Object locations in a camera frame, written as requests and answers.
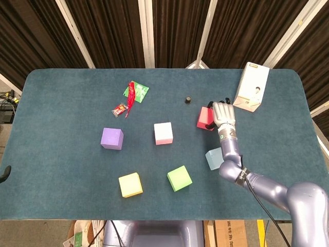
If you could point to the pink foam cube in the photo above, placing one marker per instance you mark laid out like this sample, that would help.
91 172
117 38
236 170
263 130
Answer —
163 132

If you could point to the metal stand foot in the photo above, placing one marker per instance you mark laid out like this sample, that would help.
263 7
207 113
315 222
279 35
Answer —
196 65

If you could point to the grey robot torso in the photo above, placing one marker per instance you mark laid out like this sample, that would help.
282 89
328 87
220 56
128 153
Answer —
159 234

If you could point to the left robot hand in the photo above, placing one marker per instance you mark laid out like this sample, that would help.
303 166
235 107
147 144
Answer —
5 173

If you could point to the green foam cube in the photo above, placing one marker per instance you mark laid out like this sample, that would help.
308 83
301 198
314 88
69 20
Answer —
178 177

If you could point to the green paper packet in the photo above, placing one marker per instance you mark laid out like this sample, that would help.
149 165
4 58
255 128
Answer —
142 92

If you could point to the white green paper bag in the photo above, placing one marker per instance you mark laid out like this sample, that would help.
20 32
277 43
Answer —
78 236

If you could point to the white carton box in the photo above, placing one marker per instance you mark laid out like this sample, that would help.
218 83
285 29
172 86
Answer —
252 85

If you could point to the purple foam cube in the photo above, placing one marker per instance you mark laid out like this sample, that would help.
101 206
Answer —
110 137

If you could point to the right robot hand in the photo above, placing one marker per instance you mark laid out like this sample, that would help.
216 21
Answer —
225 113

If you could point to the dark brown curtain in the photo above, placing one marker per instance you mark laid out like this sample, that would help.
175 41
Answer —
113 31

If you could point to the white frame post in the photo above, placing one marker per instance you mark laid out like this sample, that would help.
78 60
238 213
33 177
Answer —
291 33
74 33
146 33
7 83
207 33
321 109

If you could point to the yellow foam cube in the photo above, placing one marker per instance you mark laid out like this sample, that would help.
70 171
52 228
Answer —
129 184

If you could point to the light blue foam cube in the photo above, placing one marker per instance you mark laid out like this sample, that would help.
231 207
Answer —
213 158

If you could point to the wooden plank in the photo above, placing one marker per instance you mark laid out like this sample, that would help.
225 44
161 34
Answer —
209 234

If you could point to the black bottle cap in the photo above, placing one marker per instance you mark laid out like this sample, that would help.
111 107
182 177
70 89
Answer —
188 100

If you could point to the teal felt table cover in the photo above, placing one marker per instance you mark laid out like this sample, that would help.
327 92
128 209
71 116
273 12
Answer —
64 167

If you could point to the red foam cube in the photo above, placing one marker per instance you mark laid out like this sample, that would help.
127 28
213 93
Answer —
204 117

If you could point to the red candy wrapper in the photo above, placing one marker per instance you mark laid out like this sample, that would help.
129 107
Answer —
118 110

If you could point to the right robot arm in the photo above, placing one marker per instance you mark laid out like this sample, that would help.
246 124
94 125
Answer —
230 149

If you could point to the red feather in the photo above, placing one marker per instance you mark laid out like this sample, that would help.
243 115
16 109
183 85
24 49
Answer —
131 95

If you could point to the brown cardboard box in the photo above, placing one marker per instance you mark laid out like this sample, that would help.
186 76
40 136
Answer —
228 234

